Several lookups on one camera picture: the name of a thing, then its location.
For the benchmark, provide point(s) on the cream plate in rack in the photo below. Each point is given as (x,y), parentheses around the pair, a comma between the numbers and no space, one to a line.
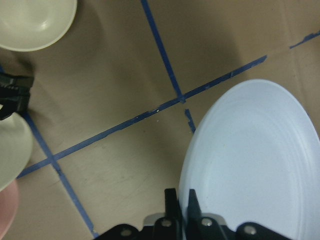
(16,146)

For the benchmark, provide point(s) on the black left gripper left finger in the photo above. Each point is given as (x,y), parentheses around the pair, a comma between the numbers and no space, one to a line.
(172,206)

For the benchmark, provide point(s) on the light blue plate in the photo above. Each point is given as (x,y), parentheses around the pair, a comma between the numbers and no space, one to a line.
(255,157)

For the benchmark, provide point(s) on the black dish rack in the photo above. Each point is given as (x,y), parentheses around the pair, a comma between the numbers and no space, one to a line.
(15,93)

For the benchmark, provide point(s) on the cream bowl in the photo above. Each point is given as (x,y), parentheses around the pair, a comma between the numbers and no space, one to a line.
(31,25)

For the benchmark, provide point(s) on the pink plate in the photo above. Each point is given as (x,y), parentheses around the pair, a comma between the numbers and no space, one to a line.
(9,203)

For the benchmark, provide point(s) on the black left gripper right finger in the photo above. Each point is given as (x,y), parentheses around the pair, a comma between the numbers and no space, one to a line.
(194,212)

